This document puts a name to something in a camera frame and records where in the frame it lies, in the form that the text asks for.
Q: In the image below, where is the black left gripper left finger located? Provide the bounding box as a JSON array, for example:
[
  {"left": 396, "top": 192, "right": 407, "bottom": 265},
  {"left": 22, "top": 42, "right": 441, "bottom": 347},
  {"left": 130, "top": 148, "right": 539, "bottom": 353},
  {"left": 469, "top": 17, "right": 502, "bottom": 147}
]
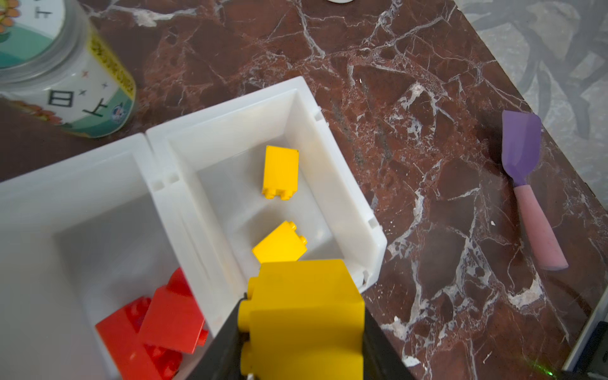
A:
[{"left": 187, "top": 300, "right": 249, "bottom": 380}]

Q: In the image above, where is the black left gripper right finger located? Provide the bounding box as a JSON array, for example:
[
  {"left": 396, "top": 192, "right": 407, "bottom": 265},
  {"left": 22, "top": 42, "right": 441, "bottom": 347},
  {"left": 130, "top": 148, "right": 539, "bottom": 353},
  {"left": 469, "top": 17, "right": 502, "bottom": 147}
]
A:
[{"left": 363, "top": 320, "right": 415, "bottom": 380}]

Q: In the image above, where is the yellow lego brick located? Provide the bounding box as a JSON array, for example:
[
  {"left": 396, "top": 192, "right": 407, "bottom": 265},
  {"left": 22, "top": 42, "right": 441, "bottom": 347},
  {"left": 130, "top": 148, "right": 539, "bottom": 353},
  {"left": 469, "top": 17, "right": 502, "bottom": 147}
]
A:
[
  {"left": 237, "top": 260, "right": 365, "bottom": 379},
  {"left": 252, "top": 221, "right": 307, "bottom": 264},
  {"left": 262, "top": 146, "right": 299, "bottom": 201}
]

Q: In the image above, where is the long red lego brick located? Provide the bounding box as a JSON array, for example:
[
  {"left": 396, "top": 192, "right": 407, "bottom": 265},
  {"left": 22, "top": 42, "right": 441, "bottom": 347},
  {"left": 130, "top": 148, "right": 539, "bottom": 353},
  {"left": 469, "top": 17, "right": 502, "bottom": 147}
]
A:
[{"left": 96, "top": 297, "right": 183, "bottom": 379}]

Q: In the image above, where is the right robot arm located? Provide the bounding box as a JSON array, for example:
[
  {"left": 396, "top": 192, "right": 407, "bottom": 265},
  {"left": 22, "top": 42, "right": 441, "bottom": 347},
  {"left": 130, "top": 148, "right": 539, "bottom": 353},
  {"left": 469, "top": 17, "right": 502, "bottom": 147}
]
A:
[{"left": 559, "top": 290, "right": 607, "bottom": 380}]

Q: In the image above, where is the white right storage bin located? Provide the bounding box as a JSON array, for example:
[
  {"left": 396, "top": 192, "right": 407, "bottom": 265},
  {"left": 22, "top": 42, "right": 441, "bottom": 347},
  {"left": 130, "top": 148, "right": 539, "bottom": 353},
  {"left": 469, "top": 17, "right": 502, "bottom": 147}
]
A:
[{"left": 147, "top": 77, "right": 387, "bottom": 334}]

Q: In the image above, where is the white storage bin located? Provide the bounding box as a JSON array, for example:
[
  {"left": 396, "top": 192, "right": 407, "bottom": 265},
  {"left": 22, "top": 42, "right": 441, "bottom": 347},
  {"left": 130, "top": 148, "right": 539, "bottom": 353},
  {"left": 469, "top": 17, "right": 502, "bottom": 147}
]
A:
[
  {"left": 147, "top": 77, "right": 387, "bottom": 334},
  {"left": 1, "top": 134, "right": 238, "bottom": 379}
]

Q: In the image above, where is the white middle storage bin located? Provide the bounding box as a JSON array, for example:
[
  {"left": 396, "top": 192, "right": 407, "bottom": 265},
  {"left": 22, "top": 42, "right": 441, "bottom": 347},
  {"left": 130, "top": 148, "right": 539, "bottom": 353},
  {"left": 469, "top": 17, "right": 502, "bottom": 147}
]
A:
[{"left": 1, "top": 134, "right": 238, "bottom": 379}]

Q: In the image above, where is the purple pink spatula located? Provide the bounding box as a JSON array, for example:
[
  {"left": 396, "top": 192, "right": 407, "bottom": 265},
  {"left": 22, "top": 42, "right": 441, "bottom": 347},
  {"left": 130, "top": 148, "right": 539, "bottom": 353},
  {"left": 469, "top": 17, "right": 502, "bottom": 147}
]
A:
[{"left": 501, "top": 110, "right": 568, "bottom": 271}]

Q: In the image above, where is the sunflower seed jar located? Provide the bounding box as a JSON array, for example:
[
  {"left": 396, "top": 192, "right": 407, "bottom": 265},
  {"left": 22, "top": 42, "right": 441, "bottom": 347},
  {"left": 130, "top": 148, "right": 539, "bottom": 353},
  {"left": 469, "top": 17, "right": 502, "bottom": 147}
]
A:
[{"left": 1, "top": 1, "right": 137, "bottom": 139}]

